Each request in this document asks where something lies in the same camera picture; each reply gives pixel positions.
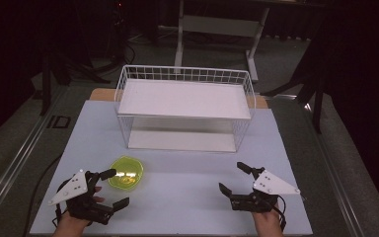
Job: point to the person's right hand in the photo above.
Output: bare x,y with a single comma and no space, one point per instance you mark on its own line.
267,223

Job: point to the metal floor rail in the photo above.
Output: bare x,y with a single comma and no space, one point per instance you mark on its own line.
16,158
335,177

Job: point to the green translucent bowl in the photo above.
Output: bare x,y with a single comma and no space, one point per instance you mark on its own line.
128,172

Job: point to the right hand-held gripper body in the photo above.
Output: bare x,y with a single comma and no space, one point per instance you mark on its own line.
269,187

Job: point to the white metal desk frame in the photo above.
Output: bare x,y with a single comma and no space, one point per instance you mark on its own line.
210,26

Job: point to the pale table cover sheet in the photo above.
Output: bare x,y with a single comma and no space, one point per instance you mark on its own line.
184,197

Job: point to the black tripod stand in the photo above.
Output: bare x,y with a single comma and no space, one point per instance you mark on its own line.
47,82
316,98

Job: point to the person's left hand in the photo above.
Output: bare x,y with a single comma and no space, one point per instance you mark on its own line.
70,227

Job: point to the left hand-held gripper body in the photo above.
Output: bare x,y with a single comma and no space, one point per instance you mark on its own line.
75,189

